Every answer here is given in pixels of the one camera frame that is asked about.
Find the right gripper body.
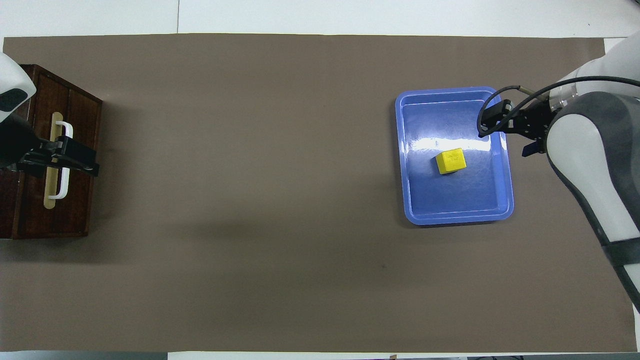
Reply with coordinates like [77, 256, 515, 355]
[515, 102, 556, 143]

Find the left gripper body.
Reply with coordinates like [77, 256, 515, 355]
[0, 114, 41, 173]

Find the dark brown wooden drawer box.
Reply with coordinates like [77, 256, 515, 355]
[0, 63, 104, 240]

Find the yellow cube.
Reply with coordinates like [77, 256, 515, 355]
[434, 147, 468, 176]

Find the blue plastic tray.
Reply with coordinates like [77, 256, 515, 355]
[394, 86, 515, 226]

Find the white drawer handle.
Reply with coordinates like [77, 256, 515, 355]
[54, 121, 74, 201]

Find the black cable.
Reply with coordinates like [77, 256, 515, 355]
[476, 75, 640, 139]

